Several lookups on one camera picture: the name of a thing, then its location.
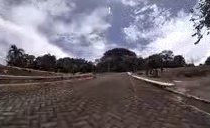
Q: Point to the pale concrete kerb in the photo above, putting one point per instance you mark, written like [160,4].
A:
[153,81]
[26,77]

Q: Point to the brown brick paved road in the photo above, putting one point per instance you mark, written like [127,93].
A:
[106,100]

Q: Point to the overhanging tree branches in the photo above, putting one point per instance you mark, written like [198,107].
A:
[209,16]

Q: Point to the row of dark trees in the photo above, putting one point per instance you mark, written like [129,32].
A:
[118,60]

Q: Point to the bare earth ground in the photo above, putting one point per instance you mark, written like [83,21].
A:
[13,70]
[199,83]

